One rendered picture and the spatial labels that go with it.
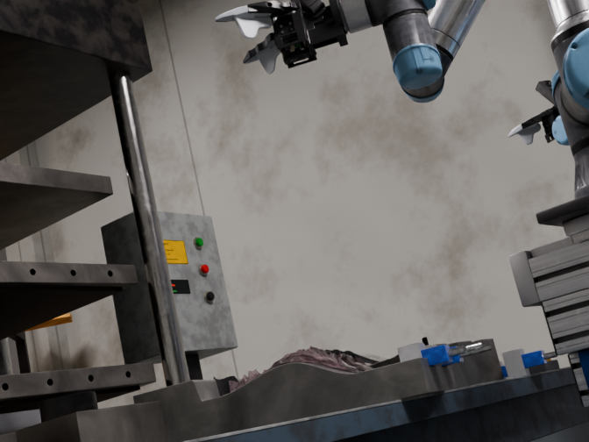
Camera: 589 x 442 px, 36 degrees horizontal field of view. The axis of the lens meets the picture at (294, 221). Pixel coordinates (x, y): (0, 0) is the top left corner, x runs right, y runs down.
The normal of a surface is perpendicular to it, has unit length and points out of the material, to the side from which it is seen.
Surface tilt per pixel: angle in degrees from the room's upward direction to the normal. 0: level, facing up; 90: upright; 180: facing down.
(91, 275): 90
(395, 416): 90
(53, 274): 90
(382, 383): 90
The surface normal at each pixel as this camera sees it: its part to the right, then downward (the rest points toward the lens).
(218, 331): 0.77, -0.32
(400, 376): -0.33, -0.15
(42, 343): -0.62, -0.05
